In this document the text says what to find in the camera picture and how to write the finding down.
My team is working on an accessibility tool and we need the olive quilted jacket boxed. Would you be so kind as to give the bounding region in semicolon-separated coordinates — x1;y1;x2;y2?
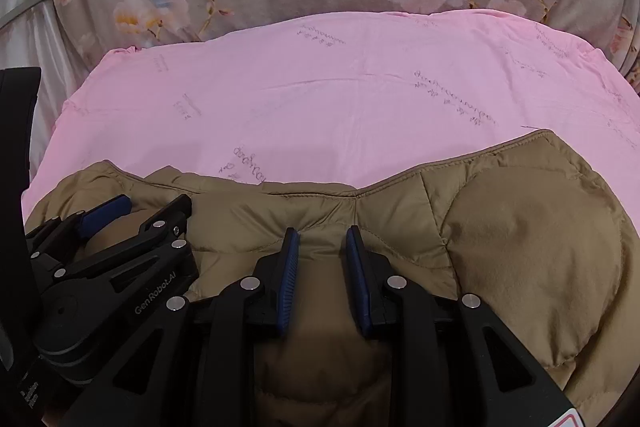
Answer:
25;129;640;427

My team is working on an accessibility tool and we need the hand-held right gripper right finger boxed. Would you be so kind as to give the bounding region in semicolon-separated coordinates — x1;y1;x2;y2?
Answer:
345;224;581;427

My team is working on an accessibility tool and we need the grey metal rail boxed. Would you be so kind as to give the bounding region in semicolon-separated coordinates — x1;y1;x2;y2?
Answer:
0;0;57;30

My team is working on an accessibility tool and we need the white curtain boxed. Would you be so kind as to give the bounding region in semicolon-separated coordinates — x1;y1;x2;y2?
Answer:
0;0;98;145

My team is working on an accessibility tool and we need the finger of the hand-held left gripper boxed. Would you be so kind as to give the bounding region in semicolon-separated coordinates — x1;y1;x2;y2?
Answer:
24;194;133;269
50;194;202;308

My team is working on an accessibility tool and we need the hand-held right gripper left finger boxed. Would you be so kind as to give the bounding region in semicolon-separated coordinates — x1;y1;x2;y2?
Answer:
62;227;301;427

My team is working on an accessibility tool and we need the pink blanket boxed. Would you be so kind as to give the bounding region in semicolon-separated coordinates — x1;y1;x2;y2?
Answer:
22;9;640;208

